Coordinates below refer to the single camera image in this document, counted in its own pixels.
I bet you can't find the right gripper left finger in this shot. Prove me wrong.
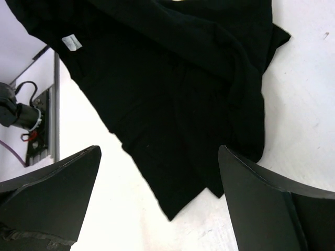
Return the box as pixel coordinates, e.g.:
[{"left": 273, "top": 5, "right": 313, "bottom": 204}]
[{"left": 1, "top": 146, "right": 102, "bottom": 246}]

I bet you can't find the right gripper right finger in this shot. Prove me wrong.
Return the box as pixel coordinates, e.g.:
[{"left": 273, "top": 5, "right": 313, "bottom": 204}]
[{"left": 218, "top": 146, "right": 334, "bottom": 251}]

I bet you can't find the black t-shirt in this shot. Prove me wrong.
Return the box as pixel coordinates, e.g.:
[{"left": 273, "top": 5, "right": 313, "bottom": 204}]
[{"left": 7, "top": 1, "right": 290, "bottom": 220}]

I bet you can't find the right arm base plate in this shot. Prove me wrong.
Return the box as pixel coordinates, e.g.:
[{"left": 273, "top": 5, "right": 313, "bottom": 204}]
[{"left": 26, "top": 89, "right": 50, "bottom": 166}]

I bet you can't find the aluminium front rail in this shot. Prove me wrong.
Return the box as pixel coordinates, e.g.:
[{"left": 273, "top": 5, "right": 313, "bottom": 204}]
[{"left": 53, "top": 52, "right": 60, "bottom": 162}]

